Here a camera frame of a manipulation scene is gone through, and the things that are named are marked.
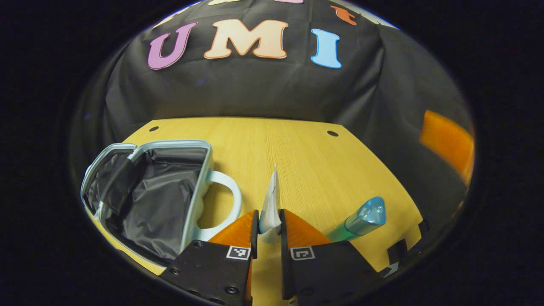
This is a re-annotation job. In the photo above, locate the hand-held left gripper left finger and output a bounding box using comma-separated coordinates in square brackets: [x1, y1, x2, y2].
[159, 210, 260, 306]

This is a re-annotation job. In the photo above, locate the white squeeze tube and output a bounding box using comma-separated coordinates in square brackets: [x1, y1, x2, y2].
[258, 164, 282, 235]

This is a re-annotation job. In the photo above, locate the light blue suitcase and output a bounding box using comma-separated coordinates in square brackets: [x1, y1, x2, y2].
[80, 139, 243, 266]

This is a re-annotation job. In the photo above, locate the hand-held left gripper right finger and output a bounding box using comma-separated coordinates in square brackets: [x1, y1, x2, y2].
[279, 208, 385, 306]

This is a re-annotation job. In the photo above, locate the blue transparent bottle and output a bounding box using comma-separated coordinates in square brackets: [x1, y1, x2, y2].
[326, 196, 387, 243]

